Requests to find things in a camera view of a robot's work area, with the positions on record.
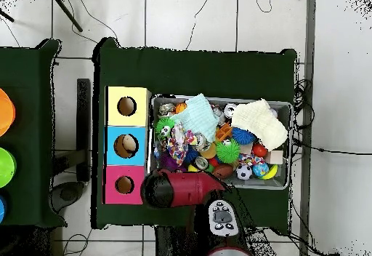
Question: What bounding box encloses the purple spiky ball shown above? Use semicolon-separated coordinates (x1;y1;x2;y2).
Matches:
158;152;187;173

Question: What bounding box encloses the green bowl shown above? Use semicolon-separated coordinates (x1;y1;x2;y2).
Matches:
0;147;17;188

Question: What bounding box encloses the cream knitted cloth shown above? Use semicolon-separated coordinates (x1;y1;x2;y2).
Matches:
230;97;289;152

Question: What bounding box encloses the black upright stand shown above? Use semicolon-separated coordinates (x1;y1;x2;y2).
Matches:
76;78;92;183

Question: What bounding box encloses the black tripod leg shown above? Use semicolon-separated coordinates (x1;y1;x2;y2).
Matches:
52;0;84;33
0;7;15;23

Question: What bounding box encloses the silver drink can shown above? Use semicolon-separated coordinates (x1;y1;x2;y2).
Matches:
193;132;211;152

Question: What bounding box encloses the mint knitted cloth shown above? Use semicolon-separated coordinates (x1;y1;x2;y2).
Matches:
170;93;220;143

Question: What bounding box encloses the wooden box with three holes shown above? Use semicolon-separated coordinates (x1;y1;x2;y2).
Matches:
102;85;153;205

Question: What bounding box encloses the blue spiky ball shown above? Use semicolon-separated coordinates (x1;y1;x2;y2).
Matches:
231;127;258;145

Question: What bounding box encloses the dark green side tablecloth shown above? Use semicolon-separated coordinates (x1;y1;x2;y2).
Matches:
0;38;68;228

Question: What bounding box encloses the colourful dotted cloth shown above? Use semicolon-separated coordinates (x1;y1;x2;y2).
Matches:
166;122;198;167

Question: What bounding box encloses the orange bowl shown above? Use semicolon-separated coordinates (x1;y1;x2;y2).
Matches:
0;87;17;137

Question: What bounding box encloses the small soccer ball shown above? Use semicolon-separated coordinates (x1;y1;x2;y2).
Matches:
235;163;253;180

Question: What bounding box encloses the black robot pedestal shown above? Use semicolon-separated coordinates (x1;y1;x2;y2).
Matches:
154;225;204;256

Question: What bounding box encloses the blue bowl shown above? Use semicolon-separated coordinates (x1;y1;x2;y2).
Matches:
0;194;7;224

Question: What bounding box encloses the black floor cable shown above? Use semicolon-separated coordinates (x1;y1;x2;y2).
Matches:
291;137;372;156

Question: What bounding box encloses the black cable bundle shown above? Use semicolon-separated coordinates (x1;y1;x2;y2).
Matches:
293;78;315;130

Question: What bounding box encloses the grey round stand base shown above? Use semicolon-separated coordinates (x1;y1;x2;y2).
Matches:
50;180;86;214

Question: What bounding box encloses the small brown football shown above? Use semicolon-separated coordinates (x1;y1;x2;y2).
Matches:
211;163;235;180

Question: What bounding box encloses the clear mesh bin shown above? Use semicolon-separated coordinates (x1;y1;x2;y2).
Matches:
146;93;294;191

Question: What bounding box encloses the green spiky googly-eyed ball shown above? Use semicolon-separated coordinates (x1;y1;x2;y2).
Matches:
215;137;241;164
155;117;176;139

